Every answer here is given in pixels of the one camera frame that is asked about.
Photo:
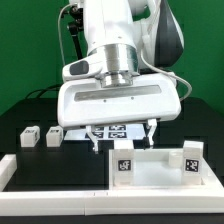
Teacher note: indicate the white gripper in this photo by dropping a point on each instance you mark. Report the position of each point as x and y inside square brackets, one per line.
[85, 103]

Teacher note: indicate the white U-shaped fence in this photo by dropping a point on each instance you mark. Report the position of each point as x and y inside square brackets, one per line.
[100, 202]

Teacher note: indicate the marker plate with tags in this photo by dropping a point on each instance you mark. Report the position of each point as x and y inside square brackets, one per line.
[130, 132]

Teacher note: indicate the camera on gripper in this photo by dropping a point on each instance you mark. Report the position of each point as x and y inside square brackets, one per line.
[81, 69]

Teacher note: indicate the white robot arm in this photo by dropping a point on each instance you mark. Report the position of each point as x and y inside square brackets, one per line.
[119, 81]

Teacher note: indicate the white square table top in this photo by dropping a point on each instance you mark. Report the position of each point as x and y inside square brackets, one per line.
[162, 169]

